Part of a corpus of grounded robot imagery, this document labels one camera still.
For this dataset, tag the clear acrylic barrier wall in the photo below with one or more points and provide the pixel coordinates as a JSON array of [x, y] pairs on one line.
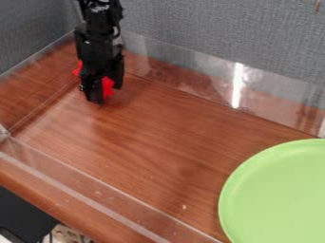
[[130, 171]]

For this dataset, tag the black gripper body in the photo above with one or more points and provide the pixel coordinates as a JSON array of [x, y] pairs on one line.
[[97, 53]]

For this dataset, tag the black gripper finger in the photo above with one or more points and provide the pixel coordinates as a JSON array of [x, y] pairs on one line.
[[93, 88], [118, 73]]

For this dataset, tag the green plate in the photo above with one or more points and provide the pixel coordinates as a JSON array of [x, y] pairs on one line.
[[272, 201]]

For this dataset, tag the black box under table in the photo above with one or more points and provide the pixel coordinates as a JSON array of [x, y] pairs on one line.
[[23, 219]]

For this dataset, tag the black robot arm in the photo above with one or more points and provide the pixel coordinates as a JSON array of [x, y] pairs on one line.
[[102, 15]]

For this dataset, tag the white power strip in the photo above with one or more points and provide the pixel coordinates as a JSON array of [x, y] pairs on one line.
[[65, 234]]

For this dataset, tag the red plastic block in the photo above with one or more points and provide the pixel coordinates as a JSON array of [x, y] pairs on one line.
[[108, 86]]

